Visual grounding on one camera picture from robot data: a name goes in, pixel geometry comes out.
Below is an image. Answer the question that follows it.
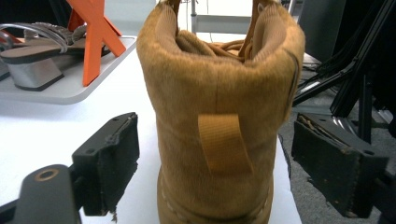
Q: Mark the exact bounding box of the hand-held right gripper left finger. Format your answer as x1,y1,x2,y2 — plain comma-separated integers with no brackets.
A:
71,111,140,217

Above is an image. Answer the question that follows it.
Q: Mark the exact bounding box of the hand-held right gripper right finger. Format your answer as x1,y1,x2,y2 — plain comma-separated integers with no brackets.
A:
291,112,390,218

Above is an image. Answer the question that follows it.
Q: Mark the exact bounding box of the silver strap heeled sandal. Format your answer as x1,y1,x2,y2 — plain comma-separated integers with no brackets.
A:
0,29,15,82
0,21,112,92

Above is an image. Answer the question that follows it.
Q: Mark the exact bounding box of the white shoe rack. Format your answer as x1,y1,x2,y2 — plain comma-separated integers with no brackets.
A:
0,0,138,105

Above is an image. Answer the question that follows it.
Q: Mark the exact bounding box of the tan suede boot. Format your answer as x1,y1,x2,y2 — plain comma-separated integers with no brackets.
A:
135,0,306,224

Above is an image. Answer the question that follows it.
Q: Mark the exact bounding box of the white foam board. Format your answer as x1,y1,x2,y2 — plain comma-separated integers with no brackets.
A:
0,32,303,224

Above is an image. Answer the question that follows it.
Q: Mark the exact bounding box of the black metal stand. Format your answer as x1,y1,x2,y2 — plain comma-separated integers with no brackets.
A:
292,0,396,144

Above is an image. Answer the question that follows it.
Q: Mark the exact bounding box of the white cabinet panel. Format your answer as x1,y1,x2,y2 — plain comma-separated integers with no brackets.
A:
104,0,158,36

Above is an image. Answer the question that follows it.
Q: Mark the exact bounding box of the white metal desk frame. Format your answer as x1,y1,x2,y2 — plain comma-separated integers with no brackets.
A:
190,0,254,35

